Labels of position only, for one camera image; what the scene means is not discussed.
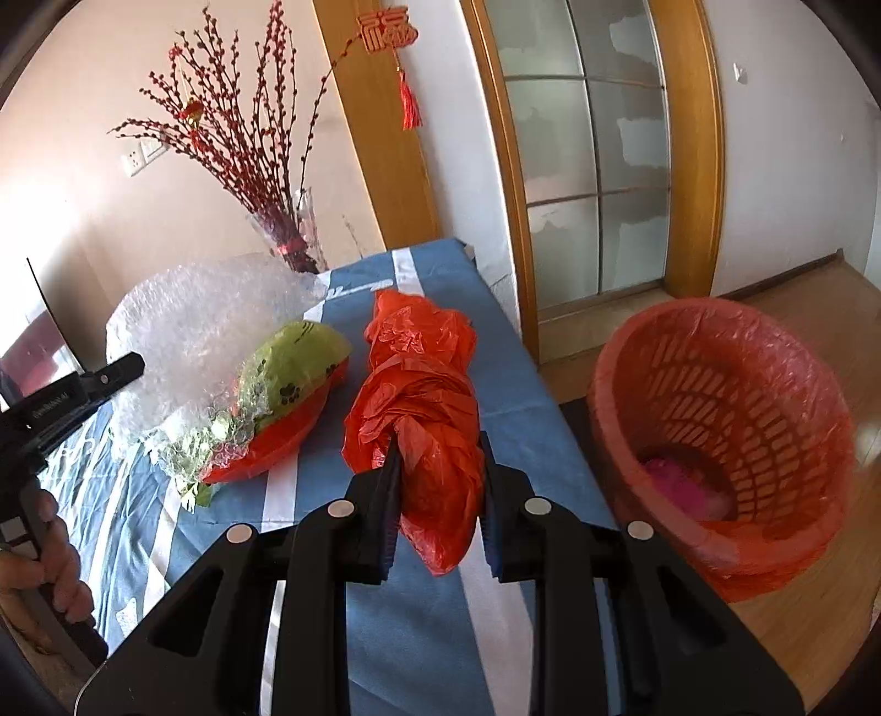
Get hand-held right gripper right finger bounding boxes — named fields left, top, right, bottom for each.
left=480, top=432, right=804, bottom=716

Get red tasselled hanging ornament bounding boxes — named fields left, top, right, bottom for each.
left=356, top=6, right=424, bottom=131

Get yellow-green paw-print plastic bag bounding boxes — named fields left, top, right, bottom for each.
left=180, top=320, right=354, bottom=509

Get small red branch ornament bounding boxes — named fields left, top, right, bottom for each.
left=179, top=100, right=208, bottom=156

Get white wall socket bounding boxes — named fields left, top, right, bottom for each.
left=122, top=136, right=170, bottom=177

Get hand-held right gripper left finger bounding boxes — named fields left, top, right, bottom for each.
left=75, top=446, right=405, bottom=716

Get black flat screen television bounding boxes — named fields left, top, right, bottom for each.
left=0, top=258, right=88, bottom=409

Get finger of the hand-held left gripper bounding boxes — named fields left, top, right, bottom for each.
left=80, top=352, right=146, bottom=402

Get blue striped tablecloth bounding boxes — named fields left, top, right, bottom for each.
left=34, top=237, right=624, bottom=716

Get clear bubble wrap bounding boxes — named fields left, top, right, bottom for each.
left=105, top=260, right=331, bottom=498

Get wooden door frame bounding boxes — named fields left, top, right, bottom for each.
left=313, top=0, right=443, bottom=257

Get frosted glass sliding door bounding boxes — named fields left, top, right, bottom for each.
left=460, top=0, right=728, bottom=326

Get person's left hand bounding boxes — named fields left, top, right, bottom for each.
left=0, top=492, right=95, bottom=625

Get red plastic basket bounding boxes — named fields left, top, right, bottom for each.
left=587, top=297, right=856, bottom=603

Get red berry branches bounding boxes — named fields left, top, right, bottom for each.
left=110, top=0, right=360, bottom=271

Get clear glass vase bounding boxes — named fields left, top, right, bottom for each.
left=246, top=187, right=329, bottom=275

